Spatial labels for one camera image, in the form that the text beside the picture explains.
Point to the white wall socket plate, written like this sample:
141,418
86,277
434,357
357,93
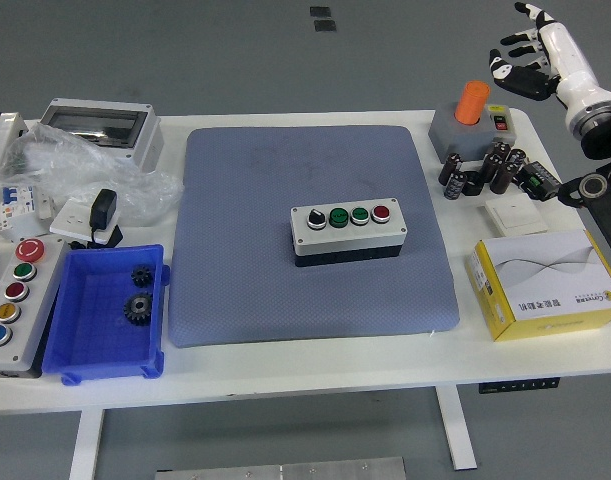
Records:
70,220

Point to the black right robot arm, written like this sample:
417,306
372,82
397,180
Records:
605,142

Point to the black power adapter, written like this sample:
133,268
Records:
104,207

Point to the clear plastic bag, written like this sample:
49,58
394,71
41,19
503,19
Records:
95,160

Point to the white table leg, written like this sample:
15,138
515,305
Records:
457,430
86,445

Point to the black table control panel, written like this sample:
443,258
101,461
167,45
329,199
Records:
520,386

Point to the grey switch box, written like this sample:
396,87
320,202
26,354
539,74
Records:
455,135

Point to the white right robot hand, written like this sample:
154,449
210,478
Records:
567,55

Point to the black floor outlet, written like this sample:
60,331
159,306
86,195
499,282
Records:
320,11
325,26

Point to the blue-grey padded mat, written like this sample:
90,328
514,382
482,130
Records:
235,290

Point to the grey five-button control box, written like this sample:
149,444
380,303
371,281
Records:
30,310

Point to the orange cylinder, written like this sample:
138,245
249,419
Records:
472,102

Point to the yellow and white carton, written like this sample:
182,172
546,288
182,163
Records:
545,280

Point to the black module with green terminal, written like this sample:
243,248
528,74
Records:
540,181

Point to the white circuit breaker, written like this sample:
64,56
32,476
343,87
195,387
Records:
12,205

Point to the small black gear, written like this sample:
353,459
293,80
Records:
142,276

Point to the grey four-button control box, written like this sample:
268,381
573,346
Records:
345,237

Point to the white plastic enclosure box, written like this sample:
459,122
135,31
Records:
2,135

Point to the black cylindrical capacitor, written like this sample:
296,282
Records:
492,170
501,150
455,186
516,159
449,170
502,179

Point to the white wall switch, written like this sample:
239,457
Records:
515,214

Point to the blue plastic bin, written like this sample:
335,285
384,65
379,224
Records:
100,325

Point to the large black gear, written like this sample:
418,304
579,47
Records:
138,309

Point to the grey enclosure with clear lid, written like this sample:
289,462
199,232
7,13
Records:
105,125

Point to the grey metal plate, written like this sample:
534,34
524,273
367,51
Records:
280,471

